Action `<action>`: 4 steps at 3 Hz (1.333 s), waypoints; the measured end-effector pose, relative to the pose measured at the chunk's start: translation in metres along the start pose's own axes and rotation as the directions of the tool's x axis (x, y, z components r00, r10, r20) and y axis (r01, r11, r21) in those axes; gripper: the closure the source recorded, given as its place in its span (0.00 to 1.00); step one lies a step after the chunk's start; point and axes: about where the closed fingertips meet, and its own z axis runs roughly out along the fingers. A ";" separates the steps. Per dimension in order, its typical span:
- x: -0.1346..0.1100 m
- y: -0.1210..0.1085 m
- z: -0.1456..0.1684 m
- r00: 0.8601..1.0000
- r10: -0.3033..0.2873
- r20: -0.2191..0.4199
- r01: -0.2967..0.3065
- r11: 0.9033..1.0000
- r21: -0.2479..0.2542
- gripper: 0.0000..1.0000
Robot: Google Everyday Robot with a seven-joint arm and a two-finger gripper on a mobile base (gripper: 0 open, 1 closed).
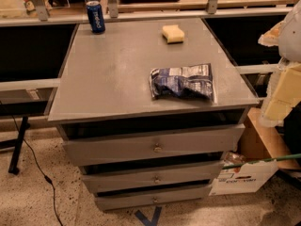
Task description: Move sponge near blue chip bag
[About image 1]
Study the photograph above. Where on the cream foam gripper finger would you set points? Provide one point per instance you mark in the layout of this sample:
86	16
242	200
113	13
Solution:
283	94

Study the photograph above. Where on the brown cardboard box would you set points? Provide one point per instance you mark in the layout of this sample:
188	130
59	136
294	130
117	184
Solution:
260	142

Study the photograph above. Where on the middle grey drawer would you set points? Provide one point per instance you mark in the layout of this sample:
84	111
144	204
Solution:
166	175

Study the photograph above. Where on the white cardboard box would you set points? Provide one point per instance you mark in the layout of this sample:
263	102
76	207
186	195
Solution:
247	179

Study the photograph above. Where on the green rod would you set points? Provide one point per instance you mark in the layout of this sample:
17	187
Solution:
280	158

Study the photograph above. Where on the grey metal railing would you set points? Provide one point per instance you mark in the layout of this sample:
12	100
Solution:
13	12

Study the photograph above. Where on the top grey drawer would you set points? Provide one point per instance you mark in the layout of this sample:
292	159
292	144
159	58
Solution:
93	151

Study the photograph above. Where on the blue chip bag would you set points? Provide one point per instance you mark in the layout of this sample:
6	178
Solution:
183	82

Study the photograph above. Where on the blue Pepsi can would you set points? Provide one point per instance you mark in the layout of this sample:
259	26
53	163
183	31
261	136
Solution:
95	16

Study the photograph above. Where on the bottom grey drawer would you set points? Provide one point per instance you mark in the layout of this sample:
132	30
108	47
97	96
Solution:
153	197

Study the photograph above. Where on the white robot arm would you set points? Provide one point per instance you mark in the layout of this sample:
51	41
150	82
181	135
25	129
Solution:
286	35

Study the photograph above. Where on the grey drawer cabinet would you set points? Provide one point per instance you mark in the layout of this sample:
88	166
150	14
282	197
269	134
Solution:
104	91

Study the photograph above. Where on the yellow sponge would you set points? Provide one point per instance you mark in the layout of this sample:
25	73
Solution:
173	33

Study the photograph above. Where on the grey drawer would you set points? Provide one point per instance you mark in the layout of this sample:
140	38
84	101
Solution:
153	197
166	175
93	151

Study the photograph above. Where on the black table leg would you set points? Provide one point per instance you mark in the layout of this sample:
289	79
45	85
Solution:
18	145

